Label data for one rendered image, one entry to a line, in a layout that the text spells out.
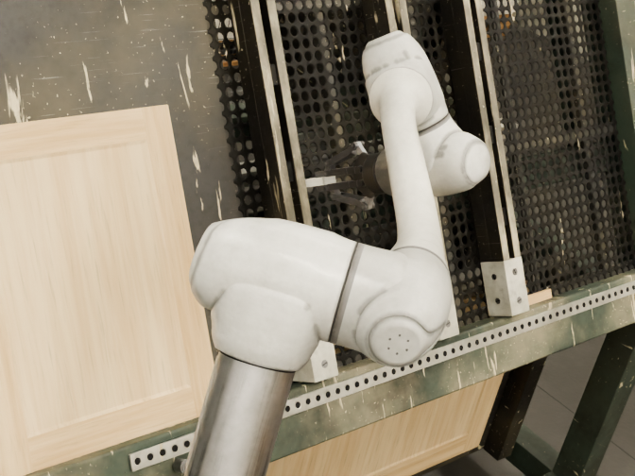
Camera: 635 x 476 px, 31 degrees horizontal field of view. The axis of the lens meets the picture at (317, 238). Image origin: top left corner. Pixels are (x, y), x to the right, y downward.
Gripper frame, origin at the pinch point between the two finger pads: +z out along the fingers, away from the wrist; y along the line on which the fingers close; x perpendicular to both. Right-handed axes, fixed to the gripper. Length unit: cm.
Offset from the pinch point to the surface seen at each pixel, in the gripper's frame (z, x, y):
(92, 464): 4, 55, -39
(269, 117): 1.5, 7.8, 13.4
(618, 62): 5, -109, 15
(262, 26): 1.3, 6.1, 30.3
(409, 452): 49, -56, -76
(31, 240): 7, 57, -1
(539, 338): 4, -60, -45
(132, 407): 7, 44, -33
